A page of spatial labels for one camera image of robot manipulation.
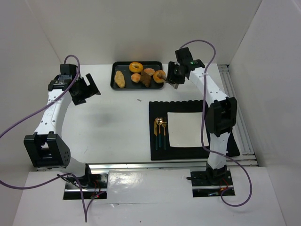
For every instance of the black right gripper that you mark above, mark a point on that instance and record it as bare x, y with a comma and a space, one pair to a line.
172, 76

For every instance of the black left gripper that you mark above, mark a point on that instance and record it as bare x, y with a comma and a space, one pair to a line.
84, 90

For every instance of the metal tongs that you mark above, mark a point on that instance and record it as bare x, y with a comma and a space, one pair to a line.
164, 77

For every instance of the orange glazed donut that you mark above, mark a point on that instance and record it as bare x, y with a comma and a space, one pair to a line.
155, 76

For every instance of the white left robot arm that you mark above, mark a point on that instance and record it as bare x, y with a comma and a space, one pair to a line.
45, 146

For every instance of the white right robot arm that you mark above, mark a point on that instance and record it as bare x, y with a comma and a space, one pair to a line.
219, 113

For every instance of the oblong tan bread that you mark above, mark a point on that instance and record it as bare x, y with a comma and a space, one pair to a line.
119, 79

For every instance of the round sandwich bun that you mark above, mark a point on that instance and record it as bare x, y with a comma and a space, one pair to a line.
149, 71

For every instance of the black baking tray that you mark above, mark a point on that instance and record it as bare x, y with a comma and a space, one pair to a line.
123, 66

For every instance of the orange donut on tray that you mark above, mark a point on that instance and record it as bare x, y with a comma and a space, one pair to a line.
135, 67

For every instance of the small round bun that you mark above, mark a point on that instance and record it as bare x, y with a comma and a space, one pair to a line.
135, 77

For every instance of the black scalloped placemat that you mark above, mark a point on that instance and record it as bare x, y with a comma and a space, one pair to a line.
158, 109

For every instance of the white square plate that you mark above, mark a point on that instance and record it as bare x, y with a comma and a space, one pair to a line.
184, 129

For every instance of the gold spoon green handle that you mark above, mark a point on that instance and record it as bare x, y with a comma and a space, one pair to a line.
159, 123

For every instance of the gold knife green handle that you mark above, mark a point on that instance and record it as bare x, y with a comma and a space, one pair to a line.
156, 133

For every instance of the gold fork green handle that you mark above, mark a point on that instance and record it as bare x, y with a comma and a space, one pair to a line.
164, 125

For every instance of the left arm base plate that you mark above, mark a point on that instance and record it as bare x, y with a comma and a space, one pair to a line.
96, 188

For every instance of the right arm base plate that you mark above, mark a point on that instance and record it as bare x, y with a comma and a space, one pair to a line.
203, 187

